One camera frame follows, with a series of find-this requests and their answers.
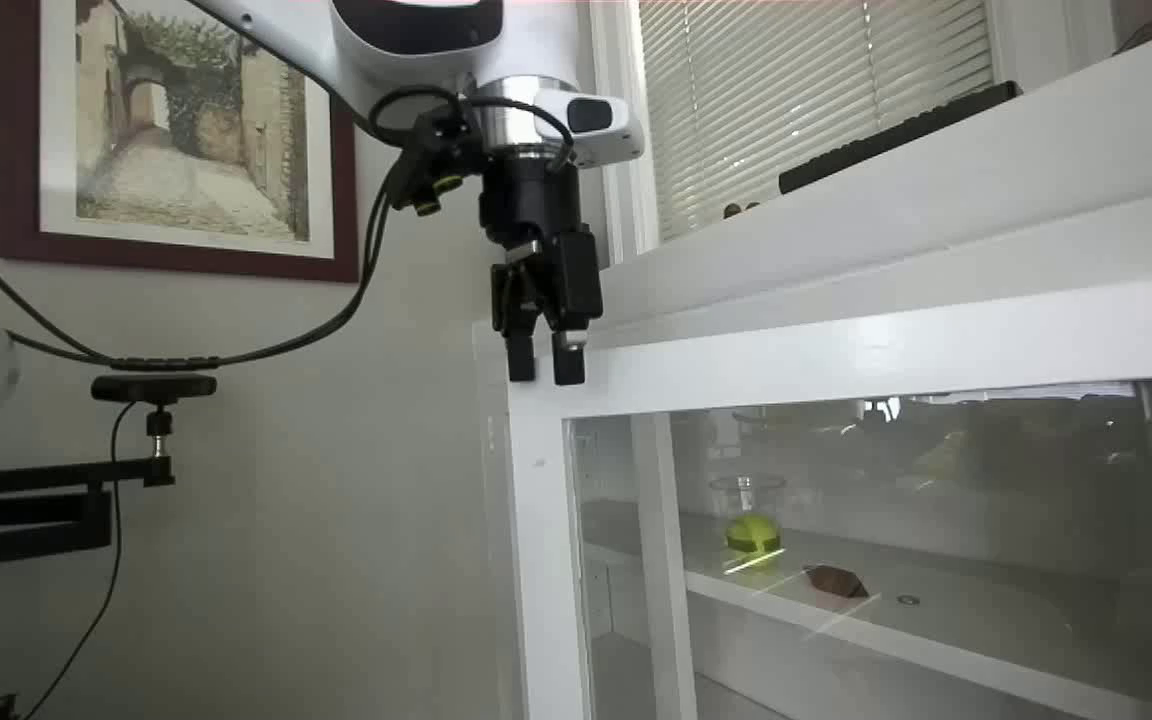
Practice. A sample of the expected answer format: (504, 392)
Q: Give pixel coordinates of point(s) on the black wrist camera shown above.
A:
(424, 166)

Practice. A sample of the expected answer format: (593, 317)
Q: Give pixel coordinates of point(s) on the small green glowing object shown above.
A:
(754, 536)

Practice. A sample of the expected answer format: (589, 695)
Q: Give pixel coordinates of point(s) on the small brown pinecone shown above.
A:
(736, 209)

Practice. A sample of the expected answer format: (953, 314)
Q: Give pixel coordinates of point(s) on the white cabinet shelf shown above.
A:
(951, 643)

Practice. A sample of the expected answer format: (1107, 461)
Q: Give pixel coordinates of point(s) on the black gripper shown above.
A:
(531, 202)

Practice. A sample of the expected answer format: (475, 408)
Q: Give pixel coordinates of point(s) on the framed landscape painting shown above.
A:
(190, 123)

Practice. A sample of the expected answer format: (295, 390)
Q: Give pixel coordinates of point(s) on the black flat bar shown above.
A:
(898, 133)

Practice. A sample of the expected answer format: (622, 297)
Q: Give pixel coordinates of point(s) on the white glass cabinet door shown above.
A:
(539, 534)
(663, 575)

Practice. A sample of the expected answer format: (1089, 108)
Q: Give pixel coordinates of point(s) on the white built-in cabinet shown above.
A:
(951, 202)

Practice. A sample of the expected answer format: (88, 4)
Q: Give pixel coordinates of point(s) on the small brown object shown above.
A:
(836, 581)

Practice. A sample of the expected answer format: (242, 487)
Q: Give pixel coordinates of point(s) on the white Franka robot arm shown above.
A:
(378, 63)

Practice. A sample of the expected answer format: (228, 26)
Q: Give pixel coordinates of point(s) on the black stereo camera bar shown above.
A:
(152, 390)

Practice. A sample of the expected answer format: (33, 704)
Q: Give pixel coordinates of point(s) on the white window blinds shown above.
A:
(803, 94)

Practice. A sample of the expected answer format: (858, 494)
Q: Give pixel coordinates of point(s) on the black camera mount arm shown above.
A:
(18, 514)

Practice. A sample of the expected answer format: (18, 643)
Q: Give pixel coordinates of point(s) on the tiny dark object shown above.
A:
(904, 598)

